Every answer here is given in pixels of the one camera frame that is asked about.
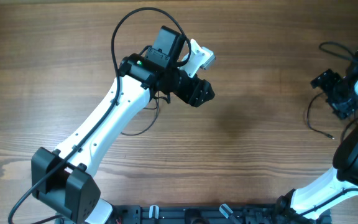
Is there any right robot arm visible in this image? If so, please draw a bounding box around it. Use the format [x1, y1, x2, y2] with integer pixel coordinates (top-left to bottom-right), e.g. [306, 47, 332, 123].
[270, 42, 358, 223]

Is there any left camera black cable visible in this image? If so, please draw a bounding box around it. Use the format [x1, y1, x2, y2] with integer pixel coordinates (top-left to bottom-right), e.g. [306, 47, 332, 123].
[7, 6, 192, 224]

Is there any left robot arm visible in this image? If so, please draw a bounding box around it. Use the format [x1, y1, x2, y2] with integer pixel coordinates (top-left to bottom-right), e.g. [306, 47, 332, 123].
[31, 27, 215, 223]

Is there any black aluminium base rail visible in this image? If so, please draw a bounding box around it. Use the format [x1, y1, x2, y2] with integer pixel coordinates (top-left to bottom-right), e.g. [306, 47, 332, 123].
[54, 203, 332, 224]

